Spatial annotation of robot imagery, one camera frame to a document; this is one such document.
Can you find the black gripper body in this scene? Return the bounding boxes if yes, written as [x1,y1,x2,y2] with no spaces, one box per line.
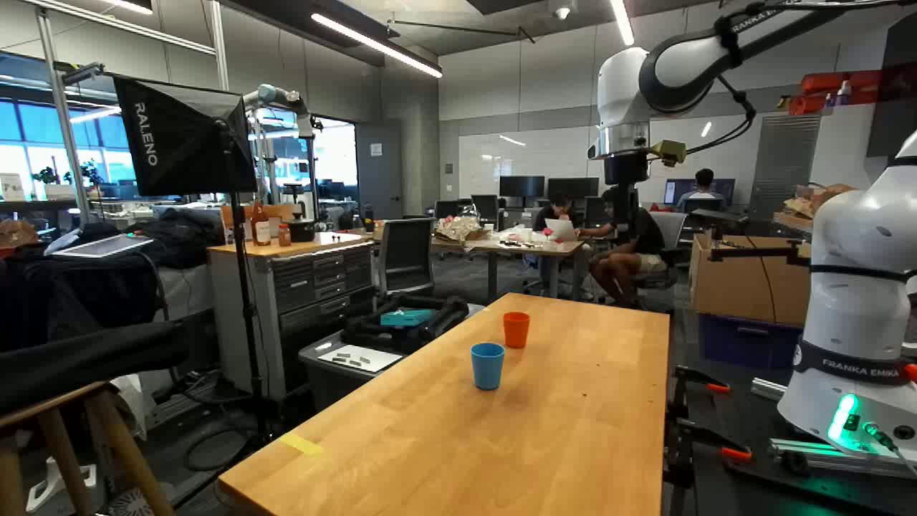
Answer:
[603,149,652,191]

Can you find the blue plastic cup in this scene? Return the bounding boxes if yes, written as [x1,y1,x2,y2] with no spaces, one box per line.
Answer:
[468,341,507,393]

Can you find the orange plastic cup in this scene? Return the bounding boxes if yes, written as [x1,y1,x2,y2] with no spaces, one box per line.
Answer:
[501,310,533,353]

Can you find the blue lit computer monitor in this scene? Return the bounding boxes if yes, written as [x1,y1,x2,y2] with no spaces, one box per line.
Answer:
[662,174,739,208]

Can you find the dark computer monitor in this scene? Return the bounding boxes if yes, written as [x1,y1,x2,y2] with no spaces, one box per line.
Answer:
[546,174,606,207]
[495,172,547,202]

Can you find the seated person in dark shirt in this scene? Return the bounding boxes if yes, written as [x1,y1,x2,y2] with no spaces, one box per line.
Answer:
[589,188,673,310]

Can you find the person at computer monitor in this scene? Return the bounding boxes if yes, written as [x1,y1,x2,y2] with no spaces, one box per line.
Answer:
[677,167,732,214]

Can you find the cluttered wooden work table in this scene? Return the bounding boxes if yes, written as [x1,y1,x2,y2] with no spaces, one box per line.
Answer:
[434,214,589,304]

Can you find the large cardboard box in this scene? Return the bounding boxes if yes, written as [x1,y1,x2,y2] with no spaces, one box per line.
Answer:
[689,231,815,331]

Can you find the short ceiling light strip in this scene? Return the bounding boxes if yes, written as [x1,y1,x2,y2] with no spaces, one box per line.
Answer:
[609,0,640,49]

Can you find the blue storage bin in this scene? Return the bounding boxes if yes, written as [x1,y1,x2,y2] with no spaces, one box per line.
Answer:
[698,311,806,379]

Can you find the red storage boxes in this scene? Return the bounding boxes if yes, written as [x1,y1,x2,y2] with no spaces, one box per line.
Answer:
[785,69,890,118]

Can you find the grey door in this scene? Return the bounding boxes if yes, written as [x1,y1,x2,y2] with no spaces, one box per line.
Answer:
[359,118,408,221]

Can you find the black bag with teal item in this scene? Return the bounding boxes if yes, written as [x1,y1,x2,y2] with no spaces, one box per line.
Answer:
[339,293,474,359]

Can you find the long ceiling light strip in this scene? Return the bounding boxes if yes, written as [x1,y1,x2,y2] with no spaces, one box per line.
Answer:
[306,9,448,82]

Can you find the grey equipment case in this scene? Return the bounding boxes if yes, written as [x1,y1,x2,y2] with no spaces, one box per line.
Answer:
[295,330,408,410]

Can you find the grey tool cabinet wood top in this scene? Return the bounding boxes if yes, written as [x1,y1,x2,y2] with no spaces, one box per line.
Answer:
[206,230,378,403]

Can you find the orange bottles on cabinet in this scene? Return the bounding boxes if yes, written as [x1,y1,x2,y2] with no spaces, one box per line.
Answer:
[246,201,295,248]

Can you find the black light stand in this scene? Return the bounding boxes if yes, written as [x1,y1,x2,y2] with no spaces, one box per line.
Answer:
[228,188,272,410]

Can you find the yellow tape strip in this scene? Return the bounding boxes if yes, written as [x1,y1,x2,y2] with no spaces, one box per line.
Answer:
[278,433,329,459]

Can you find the black softbox light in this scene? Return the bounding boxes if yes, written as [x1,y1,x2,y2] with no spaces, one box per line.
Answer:
[113,75,260,201]

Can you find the black cloth pile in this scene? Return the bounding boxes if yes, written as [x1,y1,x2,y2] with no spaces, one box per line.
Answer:
[0,208,225,416]

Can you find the metal vertical pole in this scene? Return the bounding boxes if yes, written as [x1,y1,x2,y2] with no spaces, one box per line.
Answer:
[33,5,97,230]

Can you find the wooden stool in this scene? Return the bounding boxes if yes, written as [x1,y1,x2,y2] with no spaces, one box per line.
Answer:
[0,379,182,516]

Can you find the white wall whiteboard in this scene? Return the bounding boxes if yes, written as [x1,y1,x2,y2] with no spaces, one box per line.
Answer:
[452,125,609,201]

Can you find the black clamp with orange handle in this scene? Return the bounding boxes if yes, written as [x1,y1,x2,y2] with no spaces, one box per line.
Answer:
[665,416,759,493]
[670,363,738,400]

